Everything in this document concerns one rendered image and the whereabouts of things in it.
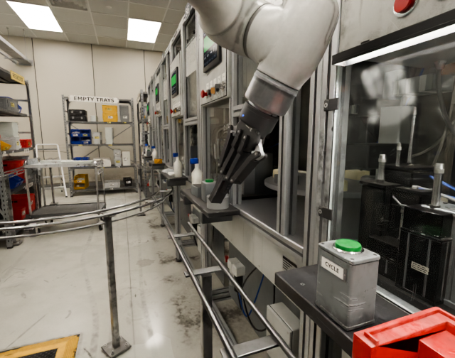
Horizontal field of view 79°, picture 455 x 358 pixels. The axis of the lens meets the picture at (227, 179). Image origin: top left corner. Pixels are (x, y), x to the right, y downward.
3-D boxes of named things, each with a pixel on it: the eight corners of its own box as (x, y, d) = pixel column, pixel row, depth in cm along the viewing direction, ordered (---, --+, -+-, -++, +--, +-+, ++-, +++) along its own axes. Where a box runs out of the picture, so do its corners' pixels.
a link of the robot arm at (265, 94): (279, 80, 58) (266, 106, 61) (247, 64, 53) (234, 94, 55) (307, 96, 52) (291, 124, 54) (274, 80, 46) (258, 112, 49)
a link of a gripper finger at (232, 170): (257, 136, 58) (261, 139, 57) (234, 180, 62) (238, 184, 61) (243, 132, 56) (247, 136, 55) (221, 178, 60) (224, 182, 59)
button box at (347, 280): (313, 302, 50) (316, 240, 48) (347, 294, 53) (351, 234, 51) (346, 332, 43) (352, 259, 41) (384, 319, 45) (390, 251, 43)
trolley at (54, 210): (28, 237, 334) (19, 160, 320) (45, 224, 384) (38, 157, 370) (102, 231, 355) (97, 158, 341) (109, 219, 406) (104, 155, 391)
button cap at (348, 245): (329, 250, 47) (329, 240, 46) (348, 246, 48) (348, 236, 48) (347, 260, 43) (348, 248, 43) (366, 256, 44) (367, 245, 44)
